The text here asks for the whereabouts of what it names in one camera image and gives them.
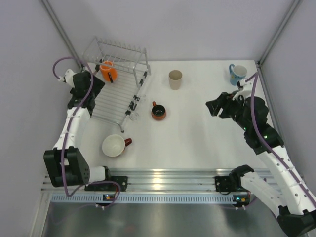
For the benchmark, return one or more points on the silver wire dish rack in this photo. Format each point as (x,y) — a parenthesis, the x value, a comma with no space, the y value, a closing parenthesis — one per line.
(119,97)

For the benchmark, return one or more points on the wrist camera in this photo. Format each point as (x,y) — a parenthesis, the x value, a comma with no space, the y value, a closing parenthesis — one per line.
(68,78)
(244,90)

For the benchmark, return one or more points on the orange mug black handle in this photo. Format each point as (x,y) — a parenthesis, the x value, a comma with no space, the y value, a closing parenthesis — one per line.
(108,71)

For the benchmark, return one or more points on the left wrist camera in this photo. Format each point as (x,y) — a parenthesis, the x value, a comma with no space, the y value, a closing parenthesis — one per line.
(68,78)

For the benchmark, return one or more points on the red mug white interior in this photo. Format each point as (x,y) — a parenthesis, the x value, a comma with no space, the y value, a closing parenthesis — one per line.
(114,145)

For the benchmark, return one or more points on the brown mug black interior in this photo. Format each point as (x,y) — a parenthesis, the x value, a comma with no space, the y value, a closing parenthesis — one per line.
(158,111)

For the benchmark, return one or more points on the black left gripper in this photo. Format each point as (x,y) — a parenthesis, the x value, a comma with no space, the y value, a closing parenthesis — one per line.
(99,82)

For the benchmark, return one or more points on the blue mug white interior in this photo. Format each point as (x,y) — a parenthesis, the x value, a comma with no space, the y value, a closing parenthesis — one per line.
(237,72)

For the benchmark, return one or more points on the beige handleless cup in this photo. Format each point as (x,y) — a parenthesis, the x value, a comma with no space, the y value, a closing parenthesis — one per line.
(175,79)

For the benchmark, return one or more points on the perforated grey cable duct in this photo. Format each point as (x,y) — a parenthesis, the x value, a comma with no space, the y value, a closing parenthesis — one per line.
(152,198)

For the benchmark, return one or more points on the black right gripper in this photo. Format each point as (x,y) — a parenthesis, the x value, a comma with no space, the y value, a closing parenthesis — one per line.
(224,106)

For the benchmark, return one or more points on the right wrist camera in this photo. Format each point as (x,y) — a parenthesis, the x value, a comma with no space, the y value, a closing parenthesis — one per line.
(244,90)

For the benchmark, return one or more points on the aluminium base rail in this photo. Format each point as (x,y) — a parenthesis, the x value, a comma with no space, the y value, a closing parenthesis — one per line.
(167,180)

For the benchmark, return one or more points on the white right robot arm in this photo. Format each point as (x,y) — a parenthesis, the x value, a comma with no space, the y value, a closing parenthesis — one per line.
(294,206)

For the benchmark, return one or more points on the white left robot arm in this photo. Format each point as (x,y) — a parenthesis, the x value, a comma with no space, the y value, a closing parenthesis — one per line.
(79,111)

